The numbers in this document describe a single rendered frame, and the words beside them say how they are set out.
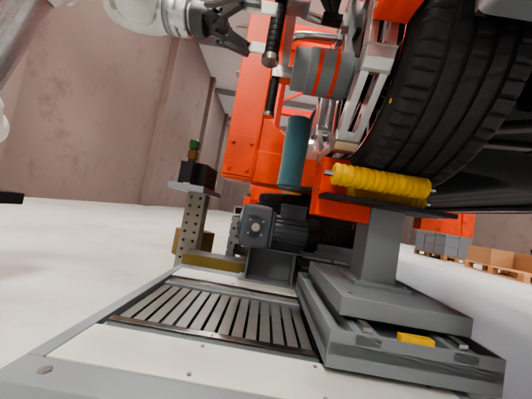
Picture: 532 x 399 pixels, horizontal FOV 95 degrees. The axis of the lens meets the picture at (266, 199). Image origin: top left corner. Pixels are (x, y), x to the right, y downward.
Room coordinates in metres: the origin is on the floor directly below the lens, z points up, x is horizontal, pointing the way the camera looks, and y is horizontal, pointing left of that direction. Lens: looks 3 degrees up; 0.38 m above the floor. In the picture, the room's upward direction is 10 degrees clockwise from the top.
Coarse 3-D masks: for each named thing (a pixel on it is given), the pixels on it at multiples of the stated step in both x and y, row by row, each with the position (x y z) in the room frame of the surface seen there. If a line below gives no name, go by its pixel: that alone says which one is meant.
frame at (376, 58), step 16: (368, 0) 0.72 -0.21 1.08; (368, 16) 0.52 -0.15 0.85; (336, 32) 0.88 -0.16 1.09; (368, 32) 0.50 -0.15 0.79; (384, 32) 0.52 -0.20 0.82; (336, 48) 0.89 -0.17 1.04; (368, 48) 0.49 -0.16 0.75; (384, 48) 0.49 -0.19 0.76; (368, 64) 0.50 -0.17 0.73; (384, 64) 0.50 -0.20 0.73; (384, 80) 0.52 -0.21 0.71; (352, 96) 0.55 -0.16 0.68; (368, 96) 0.57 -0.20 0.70; (320, 112) 0.99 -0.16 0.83; (352, 112) 0.57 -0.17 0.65; (368, 112) 0.57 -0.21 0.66; (320, 128) 0.99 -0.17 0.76; (336, 128) 0.65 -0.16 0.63; (320, 144) 0.90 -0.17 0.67; (336, 144) 0.64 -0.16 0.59; (352, 144) 0.63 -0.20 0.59; (320, 160) 0.81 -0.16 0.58
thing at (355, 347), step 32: (320, 288) 0.83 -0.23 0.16; (320, 320) 0.59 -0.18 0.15; (352, 320) 0.58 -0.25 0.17; (320, 352) 0.55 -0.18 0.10; (352, 352) 0.51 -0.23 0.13; (384, 352) 0.51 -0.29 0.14; (416, 352) 0.51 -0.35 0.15; (448, 352) 0.51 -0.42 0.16; (480, 352) 0.56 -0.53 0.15; (448, 384) 0.51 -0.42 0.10; (480, 384) 0.51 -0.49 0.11
